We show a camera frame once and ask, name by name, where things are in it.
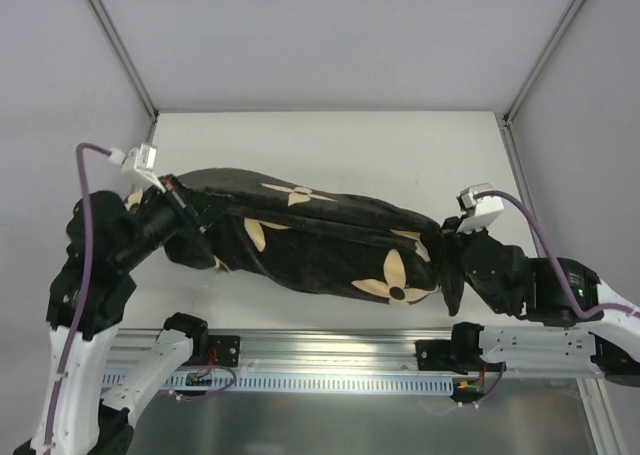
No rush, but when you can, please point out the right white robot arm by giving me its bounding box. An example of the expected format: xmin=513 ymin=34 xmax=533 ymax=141
xmin=432 ymin=217 xmax=639 ymax=387

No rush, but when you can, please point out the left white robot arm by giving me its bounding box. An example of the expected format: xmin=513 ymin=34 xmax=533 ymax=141
xmin=15 ymin=175 xmax=232 ymax=454

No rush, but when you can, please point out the aluminium mounting rail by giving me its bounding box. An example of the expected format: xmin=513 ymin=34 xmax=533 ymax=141
xmin=104 ymin=327 xmax=606 ymax=376

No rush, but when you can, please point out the left black base bracket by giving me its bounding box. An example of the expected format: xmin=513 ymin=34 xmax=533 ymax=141
xmin=203 ymin=334 xmax=241 ymax=368

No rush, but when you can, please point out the white slotted cable duct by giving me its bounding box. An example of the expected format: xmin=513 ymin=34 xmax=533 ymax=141
xmin=99 ymin=372 xmax=456 ymax=394

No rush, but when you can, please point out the right aluminium frame post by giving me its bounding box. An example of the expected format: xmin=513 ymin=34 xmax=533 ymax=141
xmin=501 ymin=0 xmax=589 ymax=126

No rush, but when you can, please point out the right black base bracket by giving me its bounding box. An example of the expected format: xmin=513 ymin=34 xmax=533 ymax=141
xmin=414 ymin=339 xmax=463 ymax=374

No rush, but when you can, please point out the black floral plush pillowcase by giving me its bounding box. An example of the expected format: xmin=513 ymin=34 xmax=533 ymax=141
xmin=164 ymin=168 xmax=442 ymax=306

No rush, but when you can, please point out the black base bracket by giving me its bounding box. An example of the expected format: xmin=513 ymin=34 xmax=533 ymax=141
xmin=414 ymin=339 xmax=463 ymax=374
xmin=203 ymin=334 xmax=241 ymax=368

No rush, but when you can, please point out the aluminium frame post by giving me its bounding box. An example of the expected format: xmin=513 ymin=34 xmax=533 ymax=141
xmin=85 ymin=0 xmax=159 ymax=123
xmin=501 ymin=0 xmax=589 ymax=126

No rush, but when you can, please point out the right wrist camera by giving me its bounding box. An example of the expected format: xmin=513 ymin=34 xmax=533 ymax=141
xmin=456 ymin=183 xmax=504 ymax=234

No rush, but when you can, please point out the left aluminium frame post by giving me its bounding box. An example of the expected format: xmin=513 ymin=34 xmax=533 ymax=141
xmin=85 ymin=0 xmax=159 ymax=123

